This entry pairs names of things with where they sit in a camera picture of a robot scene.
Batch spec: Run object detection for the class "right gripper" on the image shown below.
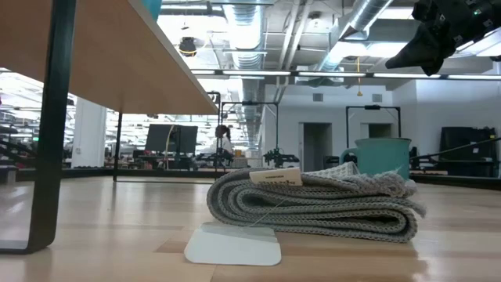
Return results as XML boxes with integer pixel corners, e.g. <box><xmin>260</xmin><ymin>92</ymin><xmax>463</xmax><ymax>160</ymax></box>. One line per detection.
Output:
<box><xmin>384</xmin><ymin>6</ymin><xmax>485</xmax><ymax>78</ymax></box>

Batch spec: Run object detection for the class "teal mug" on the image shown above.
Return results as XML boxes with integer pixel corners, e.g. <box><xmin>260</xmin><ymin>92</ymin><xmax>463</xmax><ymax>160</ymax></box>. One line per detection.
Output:
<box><xmin>339</xmin><ymin>137</ymin><xmax>413</xmax><ymax>180</ymax></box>

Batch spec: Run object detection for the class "blue mug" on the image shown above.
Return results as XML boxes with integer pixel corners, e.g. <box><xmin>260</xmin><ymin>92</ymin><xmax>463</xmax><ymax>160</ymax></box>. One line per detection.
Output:
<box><xmin>142</xmin><ymin>0</ymin><xmax>163</xmax><ymax>23</ymax></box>

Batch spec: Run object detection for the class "wooden shelf with black legs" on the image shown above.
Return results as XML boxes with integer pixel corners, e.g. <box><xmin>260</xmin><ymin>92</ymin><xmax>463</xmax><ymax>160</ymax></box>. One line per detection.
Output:
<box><xmin>0</xmin><ymin>0</ymin><xmax>222</xmax><ymax>255</ymax></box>

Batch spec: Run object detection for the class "yellow hanging pendant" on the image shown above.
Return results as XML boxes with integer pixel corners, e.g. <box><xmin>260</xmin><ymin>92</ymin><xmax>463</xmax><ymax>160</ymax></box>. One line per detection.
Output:
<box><xmin>355</xmin><ymin>56</ymin><xmax>364</xmax><ymax>97</ymax></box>

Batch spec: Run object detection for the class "linear ceiling light strip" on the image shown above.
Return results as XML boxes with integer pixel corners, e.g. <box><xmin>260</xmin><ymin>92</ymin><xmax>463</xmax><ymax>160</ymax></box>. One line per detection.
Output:
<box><xmin>189</xmin><ymin>69</ymin><xmax>501</xmax><ymax>81</ymax></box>

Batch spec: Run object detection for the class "grey folded knit towel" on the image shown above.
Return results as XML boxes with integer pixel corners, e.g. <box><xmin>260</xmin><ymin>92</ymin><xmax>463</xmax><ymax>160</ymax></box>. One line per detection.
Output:
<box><xmin>206</xmin><ymin>161</ymin><xmax>427</xmax><ymax>244</ymax></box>

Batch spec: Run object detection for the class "person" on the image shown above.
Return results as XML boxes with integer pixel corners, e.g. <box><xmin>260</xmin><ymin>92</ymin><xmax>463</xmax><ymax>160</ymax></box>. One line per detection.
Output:
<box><xmin>214</xmin><ymin>124</ymin><xmax>235</xmax><ymax>157</ymax></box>

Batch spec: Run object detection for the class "black ceiling dome fixture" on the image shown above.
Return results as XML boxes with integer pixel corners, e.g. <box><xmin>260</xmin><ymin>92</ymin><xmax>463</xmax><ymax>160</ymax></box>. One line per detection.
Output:
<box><xmin>178</xmin><ymin>35</ymin><xmax>198</xmax><ymax>58</ymax></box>

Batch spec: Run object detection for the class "black monitor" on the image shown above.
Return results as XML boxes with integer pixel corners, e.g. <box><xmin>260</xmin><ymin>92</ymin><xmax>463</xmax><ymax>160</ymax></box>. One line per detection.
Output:
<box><xmin>174</xmin><ymin>125</ymin><xmax>199</xmax><ymax>155</ymax></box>
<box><xmin>144</xmin><ymin>123</ymin><xmax>176</xmax><ymax>154</ymax></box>

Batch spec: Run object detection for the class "white card hang tag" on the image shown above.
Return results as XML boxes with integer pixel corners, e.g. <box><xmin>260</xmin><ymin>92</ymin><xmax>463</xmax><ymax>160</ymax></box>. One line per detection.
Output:
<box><xmin>183</xmin><ymin>220</ymin><xmax>283</xmax><ymax>267</ymax></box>

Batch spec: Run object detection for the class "white square pillar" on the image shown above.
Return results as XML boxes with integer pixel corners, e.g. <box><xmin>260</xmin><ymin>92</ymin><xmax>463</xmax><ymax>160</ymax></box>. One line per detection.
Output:
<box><xmin>70</xmin><ymin>102</ymin><xmax>108</xmax><ymax>169</ymax></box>

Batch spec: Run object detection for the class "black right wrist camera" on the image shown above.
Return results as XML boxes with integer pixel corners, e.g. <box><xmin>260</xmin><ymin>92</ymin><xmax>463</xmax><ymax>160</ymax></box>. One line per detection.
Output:
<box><xmin>412</xmin><ymin>0</ymin><xmax>445</xmax><ymax>25</ymax></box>

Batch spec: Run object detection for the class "silver ventilation duct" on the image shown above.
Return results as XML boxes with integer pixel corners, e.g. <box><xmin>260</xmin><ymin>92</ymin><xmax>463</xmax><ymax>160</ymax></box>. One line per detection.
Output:
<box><xmin>316</xmin><ymin>0</ymin><xmax>395</xmax><ymax>72</ymax></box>
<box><xmin>222</xmin><ymin>0</ymin><xmax>268</xmax><ymax>138</ymax></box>

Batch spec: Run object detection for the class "black metal station frame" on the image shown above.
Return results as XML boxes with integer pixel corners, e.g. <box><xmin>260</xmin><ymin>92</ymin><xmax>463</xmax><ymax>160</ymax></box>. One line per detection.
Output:
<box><xmin>345</xmin><ymin>104</ymin><xmax>402</xmax><ymax>149</ymax></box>
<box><xmin>219</xmin><ymin>100</ymin><xmax>280</xmax><ymax>170</ymax></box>

